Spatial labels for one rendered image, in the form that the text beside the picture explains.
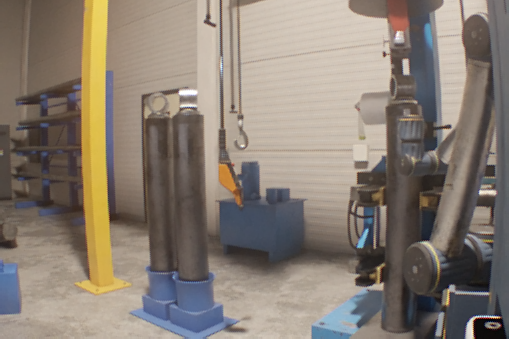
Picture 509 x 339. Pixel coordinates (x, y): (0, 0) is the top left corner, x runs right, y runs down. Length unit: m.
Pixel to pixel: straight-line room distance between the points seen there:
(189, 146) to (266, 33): 3.06
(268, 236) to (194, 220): 1.90
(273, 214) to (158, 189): 1.79
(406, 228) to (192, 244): 1.36
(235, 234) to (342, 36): 2.55
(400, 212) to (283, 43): 3.41
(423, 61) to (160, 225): 2.11
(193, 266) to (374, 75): 2.89
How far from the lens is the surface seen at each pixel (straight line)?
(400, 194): 2.41
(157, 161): 3.02
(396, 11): 2.36
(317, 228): 5.12
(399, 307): 2.57
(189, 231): 2.83
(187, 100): 2.82
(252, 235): 4.74
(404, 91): 2.45
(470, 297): 1.42
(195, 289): 2.91
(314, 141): 5.04
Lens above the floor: 1.27
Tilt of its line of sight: 2 degrees down
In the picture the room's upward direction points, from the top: 1 degrees counter-clockwise
